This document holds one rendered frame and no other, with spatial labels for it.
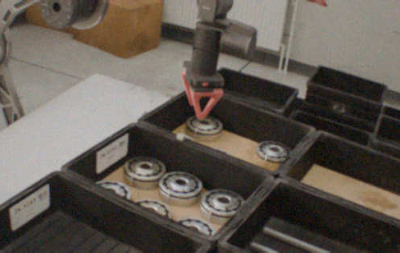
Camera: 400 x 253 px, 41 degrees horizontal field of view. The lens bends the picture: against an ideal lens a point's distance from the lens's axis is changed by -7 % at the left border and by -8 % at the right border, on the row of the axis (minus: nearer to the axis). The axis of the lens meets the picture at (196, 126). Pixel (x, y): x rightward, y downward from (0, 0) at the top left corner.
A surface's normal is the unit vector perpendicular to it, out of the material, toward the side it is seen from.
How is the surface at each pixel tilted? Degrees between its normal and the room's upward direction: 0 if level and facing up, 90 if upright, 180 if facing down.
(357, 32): 90
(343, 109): 90
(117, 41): 91
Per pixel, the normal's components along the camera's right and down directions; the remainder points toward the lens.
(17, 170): 0.11, -0.88
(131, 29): 0.79, 0.36
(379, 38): -0.41, 0.39
